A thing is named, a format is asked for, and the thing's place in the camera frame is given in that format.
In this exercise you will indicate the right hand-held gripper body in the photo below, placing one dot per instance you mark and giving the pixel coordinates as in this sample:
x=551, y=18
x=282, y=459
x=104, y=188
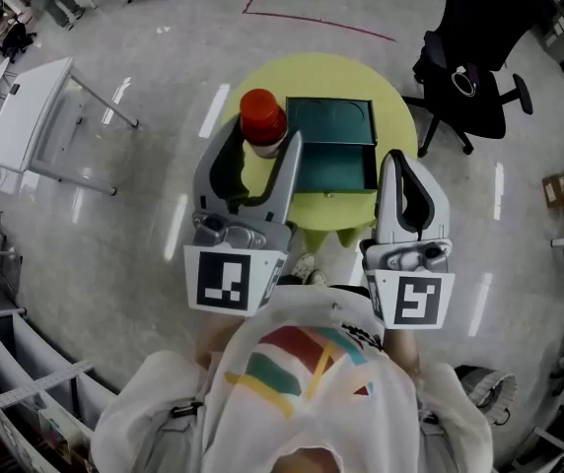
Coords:
x=410, y=259

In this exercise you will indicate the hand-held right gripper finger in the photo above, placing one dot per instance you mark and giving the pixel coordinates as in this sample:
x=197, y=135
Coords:
x=386, y=200
x=437, y=215

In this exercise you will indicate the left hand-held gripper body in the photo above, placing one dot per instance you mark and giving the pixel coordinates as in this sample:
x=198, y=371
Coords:
x=232, y=237

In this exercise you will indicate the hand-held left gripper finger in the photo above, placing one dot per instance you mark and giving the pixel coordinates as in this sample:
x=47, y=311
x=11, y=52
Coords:
x=284, y=180
x=203, y=180

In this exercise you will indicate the teal green box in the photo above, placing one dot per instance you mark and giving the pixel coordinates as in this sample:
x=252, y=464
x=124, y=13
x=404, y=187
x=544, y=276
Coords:
x=333, y=165

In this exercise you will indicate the small red-capped bottle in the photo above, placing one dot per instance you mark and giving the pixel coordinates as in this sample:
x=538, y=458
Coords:
x=262, y=116

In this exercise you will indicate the person's left forearm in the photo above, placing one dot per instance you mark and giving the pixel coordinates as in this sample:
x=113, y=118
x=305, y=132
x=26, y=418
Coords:
x=218, y=338

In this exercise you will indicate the person's right forearm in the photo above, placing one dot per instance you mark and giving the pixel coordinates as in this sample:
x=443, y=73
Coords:
x=402, y=353

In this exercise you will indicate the small cardboard box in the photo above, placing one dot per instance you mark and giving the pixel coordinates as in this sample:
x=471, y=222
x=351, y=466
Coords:
x=558, y=190

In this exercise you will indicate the person's shoes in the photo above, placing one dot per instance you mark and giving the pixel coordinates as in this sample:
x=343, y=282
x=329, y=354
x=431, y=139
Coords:
x=306, y=269

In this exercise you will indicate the round yellow-green table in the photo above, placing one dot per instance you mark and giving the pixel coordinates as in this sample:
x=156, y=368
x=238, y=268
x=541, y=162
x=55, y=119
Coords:
x=321, y=74

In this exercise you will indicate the white mesh basket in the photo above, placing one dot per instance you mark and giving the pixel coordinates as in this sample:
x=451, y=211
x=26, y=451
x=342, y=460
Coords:
x=489, y=392

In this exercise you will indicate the person's white printed shirt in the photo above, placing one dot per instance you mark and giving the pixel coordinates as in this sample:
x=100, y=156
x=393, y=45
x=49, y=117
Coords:
x=311, y=412

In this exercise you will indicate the white folding table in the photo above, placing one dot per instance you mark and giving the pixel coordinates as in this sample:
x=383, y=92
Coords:
x=25, y=111

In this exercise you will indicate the black office chair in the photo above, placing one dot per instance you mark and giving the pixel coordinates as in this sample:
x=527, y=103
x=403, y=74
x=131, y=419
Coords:
x=479, y=22

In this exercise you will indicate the white shelf rack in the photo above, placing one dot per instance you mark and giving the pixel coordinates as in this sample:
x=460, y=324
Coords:
x=21, y=377

